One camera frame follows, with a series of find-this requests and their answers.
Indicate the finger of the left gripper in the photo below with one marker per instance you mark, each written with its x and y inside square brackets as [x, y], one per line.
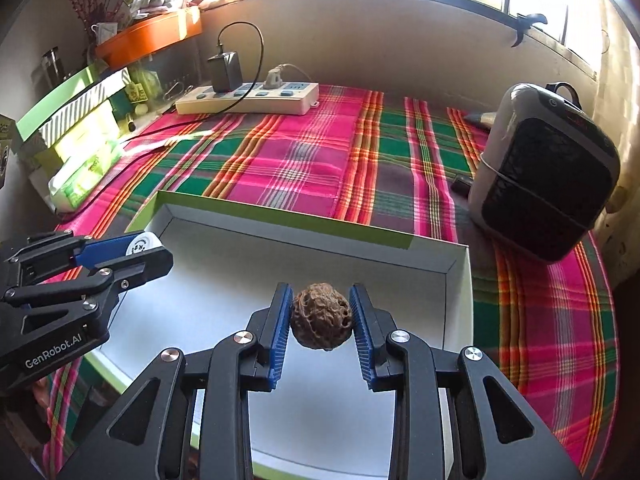
[34, 259]
[60, 307]

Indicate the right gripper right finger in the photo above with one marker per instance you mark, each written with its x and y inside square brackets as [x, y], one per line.
[394, 360]

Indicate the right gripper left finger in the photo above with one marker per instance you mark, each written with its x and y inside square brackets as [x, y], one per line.
[249, 360]

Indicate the white round container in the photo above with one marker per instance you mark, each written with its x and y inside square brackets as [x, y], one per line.
[143, 242]

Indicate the brown walnut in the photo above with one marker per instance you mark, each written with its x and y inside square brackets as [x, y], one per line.
[321, 317]

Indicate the green tissue pack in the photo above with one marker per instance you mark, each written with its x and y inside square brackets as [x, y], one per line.
[77, 178]

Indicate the green white cardboard box tray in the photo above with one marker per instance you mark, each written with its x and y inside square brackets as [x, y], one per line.
[322, 421]

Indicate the stacked green white boxes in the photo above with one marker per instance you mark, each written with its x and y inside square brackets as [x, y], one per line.
[63, 107]

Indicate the plaid pink green tablecloth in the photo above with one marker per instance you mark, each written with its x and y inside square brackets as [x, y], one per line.
[369, 157]

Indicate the black charger adapter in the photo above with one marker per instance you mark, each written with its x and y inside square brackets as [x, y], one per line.
[225, 72]

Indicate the white power strip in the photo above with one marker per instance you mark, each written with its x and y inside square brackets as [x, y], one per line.
[293, 98]

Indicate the white mug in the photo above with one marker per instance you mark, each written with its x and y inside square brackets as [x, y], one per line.
[104, 31]

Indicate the grey black small heater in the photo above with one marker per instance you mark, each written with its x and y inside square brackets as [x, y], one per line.
[545, 175]

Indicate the white plug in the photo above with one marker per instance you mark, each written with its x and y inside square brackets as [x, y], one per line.
[274, 78]

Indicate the orange tray shelf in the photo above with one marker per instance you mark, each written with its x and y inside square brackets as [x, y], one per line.
[150, 36]

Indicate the black window hook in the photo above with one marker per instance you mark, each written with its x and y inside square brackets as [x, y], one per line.
[524, 22]

